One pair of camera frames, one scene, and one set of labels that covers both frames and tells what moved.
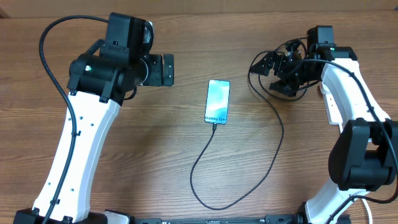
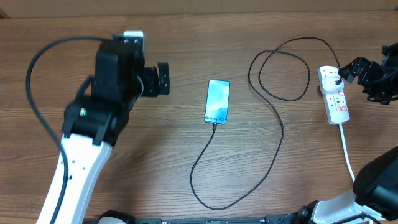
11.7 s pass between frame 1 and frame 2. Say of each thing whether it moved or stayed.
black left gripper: moved
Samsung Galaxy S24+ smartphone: stayed
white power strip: stayed
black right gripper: moved
